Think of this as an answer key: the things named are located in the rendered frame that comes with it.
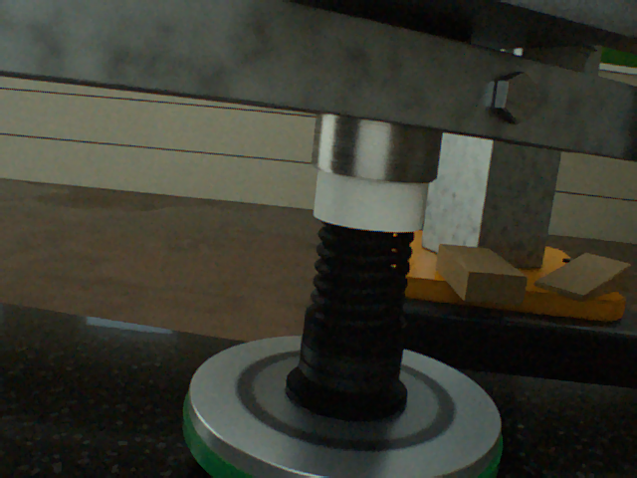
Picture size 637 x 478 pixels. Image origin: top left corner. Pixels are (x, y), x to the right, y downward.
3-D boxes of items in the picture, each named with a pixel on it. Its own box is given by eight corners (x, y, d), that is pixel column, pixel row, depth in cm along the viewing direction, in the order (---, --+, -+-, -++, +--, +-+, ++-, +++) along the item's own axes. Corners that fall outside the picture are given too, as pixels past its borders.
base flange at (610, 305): (367, 239, 156) (369, 220, 155) (554, 262, 152) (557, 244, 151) (362, 293, 108) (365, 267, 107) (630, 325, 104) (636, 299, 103)
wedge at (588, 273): (580, 275, 122) (585, 252, 121) (627, 288, 115) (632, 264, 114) (532, 286, 109) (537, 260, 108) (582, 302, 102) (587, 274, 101)
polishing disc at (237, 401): (122, 436, 35) (122, 417, 34) (264, 331, 55) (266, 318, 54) (488, 545, 28) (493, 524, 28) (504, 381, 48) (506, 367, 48)
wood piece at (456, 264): (435, 269, 115) (439, 243, 114) (485, 273, 115) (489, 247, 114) (463, 301, 95) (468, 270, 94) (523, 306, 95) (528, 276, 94)
